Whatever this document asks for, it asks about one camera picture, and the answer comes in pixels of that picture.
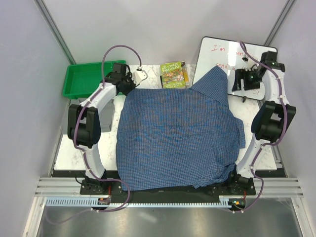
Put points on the green treehouse book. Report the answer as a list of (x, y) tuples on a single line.
[(174, 75)]

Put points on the aluminium frame rail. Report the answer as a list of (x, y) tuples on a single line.
[(68, 187)]

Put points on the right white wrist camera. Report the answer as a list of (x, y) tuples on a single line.
[(250, 65)]

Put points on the folded grey shirt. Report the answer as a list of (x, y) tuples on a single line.
[(107, 116)]

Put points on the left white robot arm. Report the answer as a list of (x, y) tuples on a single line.
[(84, 126)]

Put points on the green plastic tray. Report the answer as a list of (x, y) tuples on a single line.
[(81, 80)]

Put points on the white whiteboard with red writing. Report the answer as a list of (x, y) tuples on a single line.
[(227, 55)]

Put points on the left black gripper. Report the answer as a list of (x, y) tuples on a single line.
[(128, 76)]

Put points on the left light blue cable duct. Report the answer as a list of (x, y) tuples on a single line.
[(78, 201)]

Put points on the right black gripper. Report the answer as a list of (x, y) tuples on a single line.
[(241, 74)]

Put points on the blue plaid long sleeve shirt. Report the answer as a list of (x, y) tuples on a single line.
[(178, 137)]

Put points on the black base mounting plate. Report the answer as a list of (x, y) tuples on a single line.
[(234, 186)]

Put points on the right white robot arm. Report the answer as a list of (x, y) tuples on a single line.
[(273, 118)]

